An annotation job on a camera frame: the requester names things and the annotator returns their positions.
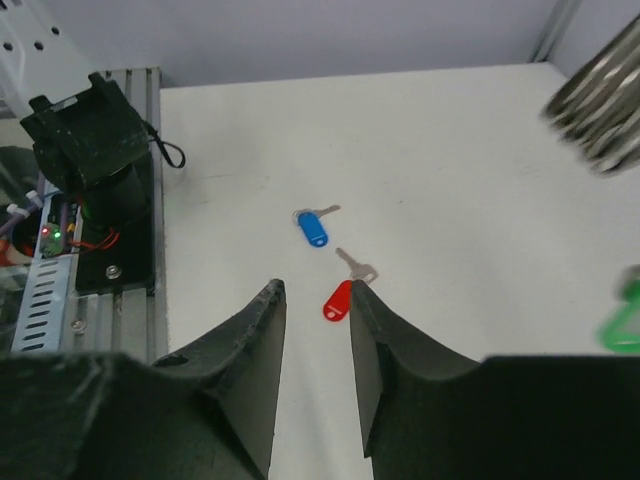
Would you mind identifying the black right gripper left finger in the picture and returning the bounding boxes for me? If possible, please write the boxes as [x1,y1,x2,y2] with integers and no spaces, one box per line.
[1,279,286,479]

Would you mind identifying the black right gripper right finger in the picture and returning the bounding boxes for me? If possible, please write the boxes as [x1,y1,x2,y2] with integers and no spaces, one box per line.
[350,281,639,479]

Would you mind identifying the key with red tag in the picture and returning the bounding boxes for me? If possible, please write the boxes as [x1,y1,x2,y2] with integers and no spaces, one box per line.
[322,247,379,322]

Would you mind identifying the key with blue tag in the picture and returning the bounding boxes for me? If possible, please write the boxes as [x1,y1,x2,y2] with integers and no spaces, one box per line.
[292,204,341,248]

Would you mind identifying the metal keyring with clips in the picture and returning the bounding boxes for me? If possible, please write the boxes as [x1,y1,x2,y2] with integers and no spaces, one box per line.
[541,17,639,177]

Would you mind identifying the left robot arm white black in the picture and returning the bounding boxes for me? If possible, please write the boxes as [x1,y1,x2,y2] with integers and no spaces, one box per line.
[1,1,150,227]

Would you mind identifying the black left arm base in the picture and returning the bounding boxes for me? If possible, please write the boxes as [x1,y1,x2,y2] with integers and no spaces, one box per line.
[75,153,155,295]

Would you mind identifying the aluminium mounting rail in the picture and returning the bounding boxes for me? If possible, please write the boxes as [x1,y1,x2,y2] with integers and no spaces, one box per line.
[60,68,168,363]

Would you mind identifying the white slotted cable duct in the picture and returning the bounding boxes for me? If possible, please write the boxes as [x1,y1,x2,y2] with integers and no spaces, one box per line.
[11,181,73,353]

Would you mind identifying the left aluminium frame post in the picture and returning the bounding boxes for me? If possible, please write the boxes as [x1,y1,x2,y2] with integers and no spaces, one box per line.
[527,0,583,63]

